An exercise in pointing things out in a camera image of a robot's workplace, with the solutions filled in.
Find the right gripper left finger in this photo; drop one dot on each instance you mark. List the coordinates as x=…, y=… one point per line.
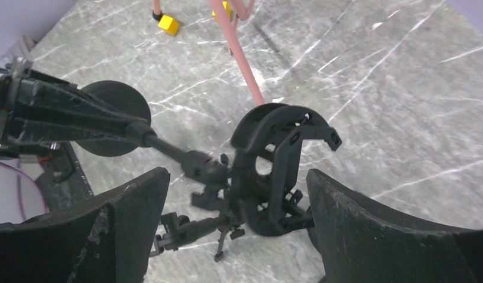
x=106, y=238

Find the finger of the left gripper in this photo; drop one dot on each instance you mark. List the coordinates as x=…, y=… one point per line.
x=43, y=112

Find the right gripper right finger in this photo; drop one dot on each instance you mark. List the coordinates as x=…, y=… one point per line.
x=362, y=240

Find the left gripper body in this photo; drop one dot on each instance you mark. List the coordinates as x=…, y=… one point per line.
x=3, y=113

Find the black shock-mount stand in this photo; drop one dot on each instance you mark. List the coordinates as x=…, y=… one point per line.
x=258, y=187

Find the black tripod mic stand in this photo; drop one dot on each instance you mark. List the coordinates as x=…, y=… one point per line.
x=181, y=231

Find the pink music stand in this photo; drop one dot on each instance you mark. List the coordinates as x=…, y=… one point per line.
x=241, y=12

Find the yellow cube near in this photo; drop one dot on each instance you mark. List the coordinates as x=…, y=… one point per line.
x=169, y=25

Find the yellow cube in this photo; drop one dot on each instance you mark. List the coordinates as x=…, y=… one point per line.
x=169, y=25
x=221, y=7

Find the yellow cube far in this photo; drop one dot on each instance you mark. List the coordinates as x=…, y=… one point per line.
x=221, y=7

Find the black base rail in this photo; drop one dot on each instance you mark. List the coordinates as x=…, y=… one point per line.
x=63, y=182

